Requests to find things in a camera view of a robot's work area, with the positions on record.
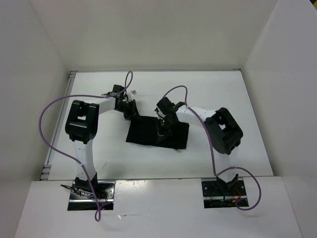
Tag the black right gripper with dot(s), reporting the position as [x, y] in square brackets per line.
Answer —
[161, 132]

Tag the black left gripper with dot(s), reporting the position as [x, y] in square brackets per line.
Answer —
[133, 112]

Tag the black skirt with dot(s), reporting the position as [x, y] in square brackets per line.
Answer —
[143, 131]

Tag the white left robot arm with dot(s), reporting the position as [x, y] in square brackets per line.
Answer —
[82, 126]

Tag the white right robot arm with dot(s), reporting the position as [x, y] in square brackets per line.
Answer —
[223, 132]

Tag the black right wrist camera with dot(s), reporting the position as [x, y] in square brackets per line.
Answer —
[165, 105]

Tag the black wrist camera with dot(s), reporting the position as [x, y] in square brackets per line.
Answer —
[165, 105]
[118, 90]

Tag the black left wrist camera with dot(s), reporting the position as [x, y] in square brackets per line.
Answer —
[118, 90]

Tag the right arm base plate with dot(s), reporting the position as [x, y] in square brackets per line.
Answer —
[220, 194]

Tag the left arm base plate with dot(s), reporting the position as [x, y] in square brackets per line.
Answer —
[81, 200]

